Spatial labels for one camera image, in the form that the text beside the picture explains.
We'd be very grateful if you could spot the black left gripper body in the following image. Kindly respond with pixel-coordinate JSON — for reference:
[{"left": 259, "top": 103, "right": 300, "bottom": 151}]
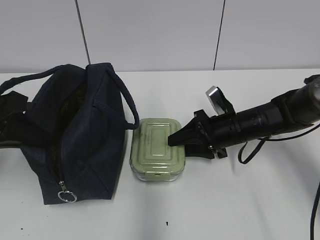
[{"left": 0, "top": 91, "right": 28, "bottom": 148}]

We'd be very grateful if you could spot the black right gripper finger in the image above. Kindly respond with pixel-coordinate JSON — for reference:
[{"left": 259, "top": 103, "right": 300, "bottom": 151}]
[
  {"left": 168, "top": 117, "right": 208, "bottom": 147},
  {"left": 184, "top": 144, "right": 215, "bottom": 160}
]

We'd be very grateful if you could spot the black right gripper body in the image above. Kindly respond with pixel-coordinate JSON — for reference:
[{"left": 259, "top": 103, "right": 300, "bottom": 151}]
[{"left": 194, "top": 109, "right": 240, "bottom": 159}]

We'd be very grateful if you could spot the green lid glass food container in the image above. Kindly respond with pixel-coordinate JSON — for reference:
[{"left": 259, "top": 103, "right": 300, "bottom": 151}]
[{"left": 129, "top": 118, "right": 186, "bottom": 182}]

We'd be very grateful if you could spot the dark blue lunch bag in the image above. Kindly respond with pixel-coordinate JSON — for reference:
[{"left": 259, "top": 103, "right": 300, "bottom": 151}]
[{"left": 0, "top": 62, "right": 140, "bottom": 205}]

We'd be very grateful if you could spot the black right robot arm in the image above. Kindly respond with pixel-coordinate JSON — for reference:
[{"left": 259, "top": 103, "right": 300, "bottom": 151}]
[{"left": 168, "top": 74, "right": 320, "bottom": 165}]

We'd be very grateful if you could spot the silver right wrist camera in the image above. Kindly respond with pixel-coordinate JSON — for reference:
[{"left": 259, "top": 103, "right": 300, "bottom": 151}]
[{"left": 205, "top": 85, "right": 235, "bottom": 115}]

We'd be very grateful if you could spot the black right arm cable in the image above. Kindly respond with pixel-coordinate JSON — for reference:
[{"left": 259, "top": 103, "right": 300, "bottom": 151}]
[{"left": 237, "top": 122, "right": 320, "bottom": 240}]

